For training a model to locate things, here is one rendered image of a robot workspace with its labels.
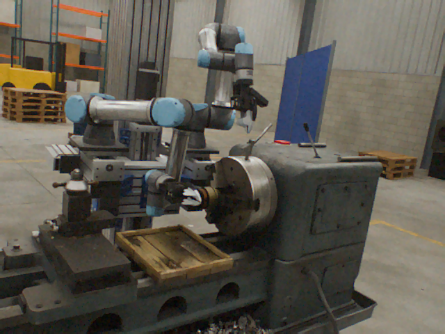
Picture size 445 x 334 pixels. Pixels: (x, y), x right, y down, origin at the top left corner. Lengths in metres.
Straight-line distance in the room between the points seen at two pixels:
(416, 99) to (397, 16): 2.46
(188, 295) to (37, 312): 0.52
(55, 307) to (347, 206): 1.22
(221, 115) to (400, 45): 10.90
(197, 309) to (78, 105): 0.95
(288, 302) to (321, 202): 0.43
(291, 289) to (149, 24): 1.44
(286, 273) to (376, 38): 11.83
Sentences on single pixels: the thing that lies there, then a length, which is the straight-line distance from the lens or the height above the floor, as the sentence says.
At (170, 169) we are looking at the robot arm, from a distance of 1.80.
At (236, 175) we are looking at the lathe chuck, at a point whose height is 1.17.
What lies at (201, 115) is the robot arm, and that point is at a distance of 2.12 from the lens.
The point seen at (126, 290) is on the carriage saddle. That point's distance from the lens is 1.24.
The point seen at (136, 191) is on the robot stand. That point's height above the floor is 0.94.
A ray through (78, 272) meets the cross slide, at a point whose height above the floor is 0.97.
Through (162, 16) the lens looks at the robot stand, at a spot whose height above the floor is 1.80.
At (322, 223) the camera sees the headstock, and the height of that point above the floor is 1.00.
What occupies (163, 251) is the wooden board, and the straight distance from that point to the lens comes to 1.53.
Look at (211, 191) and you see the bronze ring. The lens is 1.52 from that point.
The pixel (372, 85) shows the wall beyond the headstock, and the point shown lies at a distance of 12.93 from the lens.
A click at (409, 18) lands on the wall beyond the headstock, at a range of 12.85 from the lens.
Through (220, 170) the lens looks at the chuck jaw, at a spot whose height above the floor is 1.18.
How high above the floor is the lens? 1.51
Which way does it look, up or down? 11 degrees down
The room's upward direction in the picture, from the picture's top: 8 degrees clockwise
